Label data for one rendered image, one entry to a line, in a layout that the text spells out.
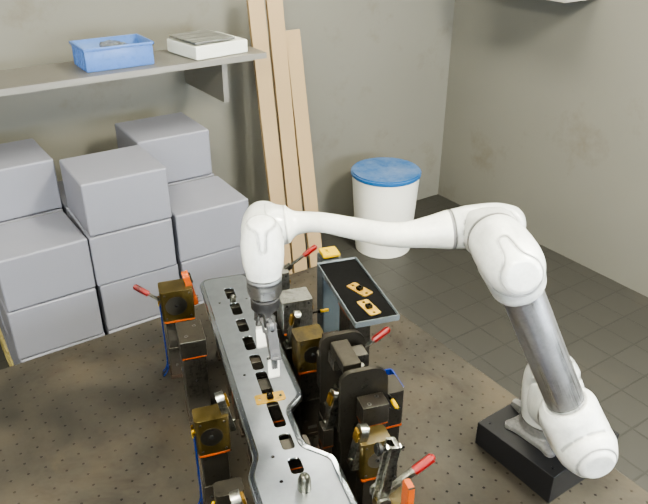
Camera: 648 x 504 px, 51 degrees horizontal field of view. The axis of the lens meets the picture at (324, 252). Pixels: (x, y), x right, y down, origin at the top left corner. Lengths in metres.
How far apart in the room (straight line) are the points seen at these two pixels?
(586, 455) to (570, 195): 3.10
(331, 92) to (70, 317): 2.39
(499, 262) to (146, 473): 1.26
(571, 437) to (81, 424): 1.52
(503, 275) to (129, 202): 2.02
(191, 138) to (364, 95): 1.70
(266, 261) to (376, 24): 3.40
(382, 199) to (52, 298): 2.19
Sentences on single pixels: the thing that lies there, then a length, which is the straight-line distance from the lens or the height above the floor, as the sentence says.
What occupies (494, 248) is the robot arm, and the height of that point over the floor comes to 1.56.
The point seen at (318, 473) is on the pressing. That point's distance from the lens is 1.74.
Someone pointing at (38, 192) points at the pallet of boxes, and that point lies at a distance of 3.45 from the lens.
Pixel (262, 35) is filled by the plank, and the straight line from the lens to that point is 4.08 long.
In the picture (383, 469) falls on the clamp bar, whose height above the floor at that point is 1.13.
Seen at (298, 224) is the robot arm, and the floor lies 1.48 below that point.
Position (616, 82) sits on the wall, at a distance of 4.49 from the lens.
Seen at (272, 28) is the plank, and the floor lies 1.53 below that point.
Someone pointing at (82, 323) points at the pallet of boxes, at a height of 0.48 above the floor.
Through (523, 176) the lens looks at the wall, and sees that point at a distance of 5.05.
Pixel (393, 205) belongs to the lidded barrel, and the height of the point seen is 0.41.
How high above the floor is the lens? 2.26
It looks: 28 degrees down
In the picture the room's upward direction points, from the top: straight up
